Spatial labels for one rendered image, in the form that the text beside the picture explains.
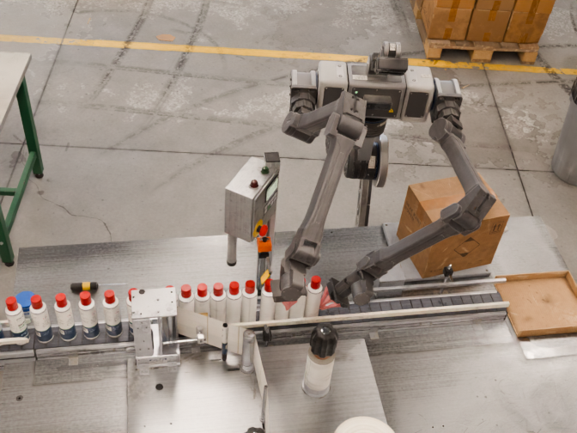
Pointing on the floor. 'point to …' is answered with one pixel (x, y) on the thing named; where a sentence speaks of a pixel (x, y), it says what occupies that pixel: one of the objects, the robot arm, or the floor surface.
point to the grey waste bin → (567, 148)
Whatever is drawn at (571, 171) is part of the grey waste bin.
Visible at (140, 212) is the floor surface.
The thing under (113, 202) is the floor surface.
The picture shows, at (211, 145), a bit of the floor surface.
